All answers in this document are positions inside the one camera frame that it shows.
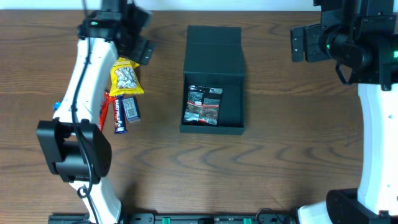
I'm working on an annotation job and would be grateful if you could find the yellow Hacks candy bag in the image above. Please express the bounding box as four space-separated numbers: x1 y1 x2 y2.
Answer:
109 57 144 96

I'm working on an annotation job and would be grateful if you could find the red Hacks candy bag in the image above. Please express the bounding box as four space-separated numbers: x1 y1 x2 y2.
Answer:
98 91 115 131

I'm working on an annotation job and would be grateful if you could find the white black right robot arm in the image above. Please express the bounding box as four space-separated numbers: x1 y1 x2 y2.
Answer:
290 0 397 223

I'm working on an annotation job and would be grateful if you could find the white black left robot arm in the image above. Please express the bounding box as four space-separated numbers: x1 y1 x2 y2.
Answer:
36 0 154 223

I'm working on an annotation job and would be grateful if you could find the blue Oreo cookie pack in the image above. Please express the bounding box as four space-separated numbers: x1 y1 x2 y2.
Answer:
53 101 62 111

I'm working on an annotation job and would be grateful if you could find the small blue candy box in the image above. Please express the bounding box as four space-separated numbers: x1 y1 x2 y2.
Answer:
122 96 140 122

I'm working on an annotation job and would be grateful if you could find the Dairy Milk chocolate bar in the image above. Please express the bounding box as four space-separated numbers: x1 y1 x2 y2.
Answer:
113 95 127 134

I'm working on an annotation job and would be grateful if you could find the dark green gift box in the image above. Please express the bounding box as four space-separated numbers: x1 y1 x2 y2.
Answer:
180 26 246 135

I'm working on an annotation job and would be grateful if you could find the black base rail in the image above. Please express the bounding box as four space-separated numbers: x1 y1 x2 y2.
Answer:
47 212 299 224

